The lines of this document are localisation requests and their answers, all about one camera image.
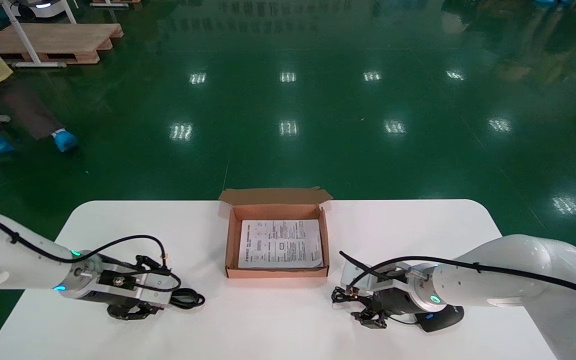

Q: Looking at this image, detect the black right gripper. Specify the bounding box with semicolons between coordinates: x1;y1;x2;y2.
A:
351;287;422;330

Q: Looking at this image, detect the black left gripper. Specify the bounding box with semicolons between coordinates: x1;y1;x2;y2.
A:
90;290;169;321

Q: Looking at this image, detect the thin black mouse cable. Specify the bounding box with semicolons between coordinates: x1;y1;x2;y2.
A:
331;286;421;326

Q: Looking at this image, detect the thick black cable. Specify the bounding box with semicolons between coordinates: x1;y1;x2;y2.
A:
167;288;206;310

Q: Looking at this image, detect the black computer mouse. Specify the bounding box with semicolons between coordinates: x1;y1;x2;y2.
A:
414;304;465;334

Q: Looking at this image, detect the brown cardboard box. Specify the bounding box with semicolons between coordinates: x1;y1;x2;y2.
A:
218;186;334;279

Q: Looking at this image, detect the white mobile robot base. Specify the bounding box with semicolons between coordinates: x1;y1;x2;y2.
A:
10;0;76;19

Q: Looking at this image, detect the printed white paper manual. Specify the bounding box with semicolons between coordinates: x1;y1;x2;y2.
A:
238;219;324;270

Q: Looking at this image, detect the large wooden pallet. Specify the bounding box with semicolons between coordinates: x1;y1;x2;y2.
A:
0;22;124;66

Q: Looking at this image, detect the small wooden pallet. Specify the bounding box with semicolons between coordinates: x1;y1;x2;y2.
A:
90;0;142;8

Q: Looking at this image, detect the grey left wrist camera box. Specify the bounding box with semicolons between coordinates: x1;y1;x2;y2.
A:
95;255;175;307

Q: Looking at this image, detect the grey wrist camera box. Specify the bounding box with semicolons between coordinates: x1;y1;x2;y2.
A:
340;262;412;297
95;255;175;307

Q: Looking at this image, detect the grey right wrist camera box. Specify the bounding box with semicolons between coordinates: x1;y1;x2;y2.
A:
340;262;412;297

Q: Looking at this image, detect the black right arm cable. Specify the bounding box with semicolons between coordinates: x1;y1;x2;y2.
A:
339;250;576;305

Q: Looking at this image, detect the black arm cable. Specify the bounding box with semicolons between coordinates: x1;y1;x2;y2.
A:
339;250;576;305
0;209;182;294

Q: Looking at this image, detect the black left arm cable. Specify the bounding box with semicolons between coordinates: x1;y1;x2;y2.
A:
0;209;182;294

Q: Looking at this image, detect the white metal stand frame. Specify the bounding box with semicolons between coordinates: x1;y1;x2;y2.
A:
0;0;78;69

